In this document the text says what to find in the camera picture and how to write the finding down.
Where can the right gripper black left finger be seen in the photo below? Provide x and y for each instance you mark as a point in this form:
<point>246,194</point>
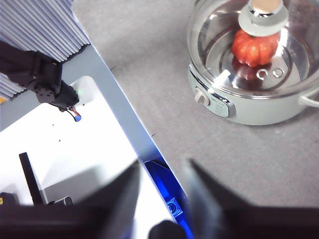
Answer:
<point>74,221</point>

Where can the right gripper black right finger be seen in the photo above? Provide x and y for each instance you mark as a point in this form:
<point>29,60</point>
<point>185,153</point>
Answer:
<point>249,221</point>

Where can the orange toy pumpkin green stem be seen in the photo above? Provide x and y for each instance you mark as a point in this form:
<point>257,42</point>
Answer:
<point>254,51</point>

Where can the glass lid with green knob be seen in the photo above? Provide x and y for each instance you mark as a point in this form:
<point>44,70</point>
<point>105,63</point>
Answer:
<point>264,17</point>

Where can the pale green electric cooking pot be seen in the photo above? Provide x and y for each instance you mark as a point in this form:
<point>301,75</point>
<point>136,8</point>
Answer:
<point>261,112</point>

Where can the white base platform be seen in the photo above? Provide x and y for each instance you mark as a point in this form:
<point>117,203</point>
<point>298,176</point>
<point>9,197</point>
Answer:
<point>74,149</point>

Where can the grey corrugated panel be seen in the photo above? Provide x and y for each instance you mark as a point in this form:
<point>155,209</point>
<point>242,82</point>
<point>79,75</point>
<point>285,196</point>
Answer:
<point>37,25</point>

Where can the black upright post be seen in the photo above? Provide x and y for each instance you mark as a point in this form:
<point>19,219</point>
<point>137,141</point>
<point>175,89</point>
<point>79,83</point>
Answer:
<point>30,174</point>

